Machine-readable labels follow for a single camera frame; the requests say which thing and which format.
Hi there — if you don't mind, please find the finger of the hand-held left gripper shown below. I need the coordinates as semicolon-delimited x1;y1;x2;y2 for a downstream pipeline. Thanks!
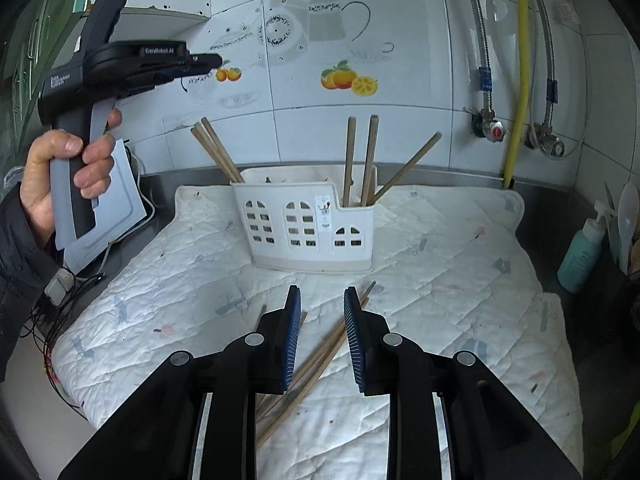
171;52;224;81

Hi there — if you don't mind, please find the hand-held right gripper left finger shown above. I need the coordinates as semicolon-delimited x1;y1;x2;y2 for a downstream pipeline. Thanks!
57;284;303;480

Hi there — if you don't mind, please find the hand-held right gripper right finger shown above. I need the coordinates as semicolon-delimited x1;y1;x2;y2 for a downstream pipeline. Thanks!
342;286;583;480

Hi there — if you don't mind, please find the pile of wooden chopsticks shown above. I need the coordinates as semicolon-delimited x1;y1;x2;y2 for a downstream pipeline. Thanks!
254;280;377;452

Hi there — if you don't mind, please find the brown wooden chopstick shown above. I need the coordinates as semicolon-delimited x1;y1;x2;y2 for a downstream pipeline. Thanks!
194;123;241;184
200;117;247;183
361;115;380;207
371;132;443;207
342;116;358;208
190;129;233;184

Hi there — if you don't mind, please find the white plastic utensil holder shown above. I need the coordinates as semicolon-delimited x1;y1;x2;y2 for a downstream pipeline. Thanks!
230;167;377;274

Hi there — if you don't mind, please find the person's left forearm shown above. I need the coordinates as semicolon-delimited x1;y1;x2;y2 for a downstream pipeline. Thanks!
0;180;66;386

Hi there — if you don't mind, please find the person's left hand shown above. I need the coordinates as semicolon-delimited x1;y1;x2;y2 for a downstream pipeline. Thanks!
20;108;124;234

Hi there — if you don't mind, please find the white quilted mat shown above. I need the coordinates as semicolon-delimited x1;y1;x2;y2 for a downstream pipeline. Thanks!
50;184;586;476

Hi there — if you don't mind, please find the white power adapter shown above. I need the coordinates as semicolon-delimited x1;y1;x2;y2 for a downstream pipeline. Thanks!
44;267;77;307

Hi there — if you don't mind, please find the teal pump bottle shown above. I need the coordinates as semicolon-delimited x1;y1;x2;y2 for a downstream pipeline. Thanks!
556;200;619;294

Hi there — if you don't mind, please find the dark utensil container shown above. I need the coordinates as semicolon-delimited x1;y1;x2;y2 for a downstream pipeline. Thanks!
607;240;640;361

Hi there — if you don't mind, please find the metal water valve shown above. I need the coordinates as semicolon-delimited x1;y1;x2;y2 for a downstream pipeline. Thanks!
524;122;567;162

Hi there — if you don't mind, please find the white plastic spatula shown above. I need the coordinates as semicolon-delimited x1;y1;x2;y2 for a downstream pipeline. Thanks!
617;182;640;271

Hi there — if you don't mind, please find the green wall cabinet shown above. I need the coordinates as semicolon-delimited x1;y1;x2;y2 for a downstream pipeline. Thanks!
7;0;97;116

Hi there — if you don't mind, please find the white power cable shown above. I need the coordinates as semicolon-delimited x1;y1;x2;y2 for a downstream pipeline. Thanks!
102;152;157;261

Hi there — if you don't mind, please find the bundle of black cables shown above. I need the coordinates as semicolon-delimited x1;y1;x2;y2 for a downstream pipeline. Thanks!
20;272;108;411

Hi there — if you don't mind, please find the metal valve with red handle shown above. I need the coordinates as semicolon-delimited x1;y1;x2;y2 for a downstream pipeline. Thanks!
469;107;508;144

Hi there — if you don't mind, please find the braided metal hose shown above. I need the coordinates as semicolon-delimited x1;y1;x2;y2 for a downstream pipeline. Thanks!
459;0;495;116
531;0;560;131

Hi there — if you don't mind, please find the yellow gas hose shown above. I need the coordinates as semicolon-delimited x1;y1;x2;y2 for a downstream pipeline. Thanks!
502;0;532;188

